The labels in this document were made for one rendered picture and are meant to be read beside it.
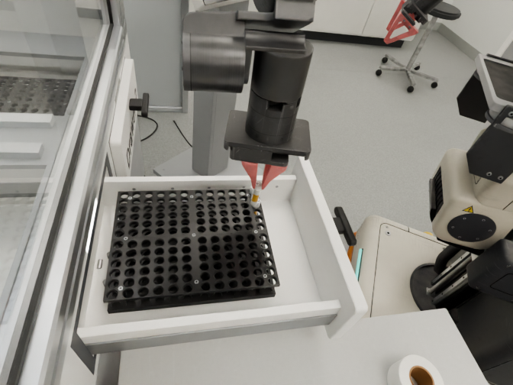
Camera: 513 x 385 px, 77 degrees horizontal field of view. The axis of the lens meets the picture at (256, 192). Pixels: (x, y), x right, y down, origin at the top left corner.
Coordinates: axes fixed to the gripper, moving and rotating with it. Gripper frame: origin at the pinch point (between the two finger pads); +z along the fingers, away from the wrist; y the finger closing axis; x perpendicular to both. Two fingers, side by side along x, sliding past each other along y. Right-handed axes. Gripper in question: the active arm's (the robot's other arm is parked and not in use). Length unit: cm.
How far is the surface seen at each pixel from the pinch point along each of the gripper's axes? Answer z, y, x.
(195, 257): 7.0, -7.5, -9.1
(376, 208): 100, 76, 90
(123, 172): 10.5, -23.7, 8.4
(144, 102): 5.3, -23.4, 23.0
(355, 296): 5.0, 13.8, -13.2
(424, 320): 22.6, 33.8, -7.5
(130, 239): 6.7, -16.7, -7.7
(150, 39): 49, -61, 147
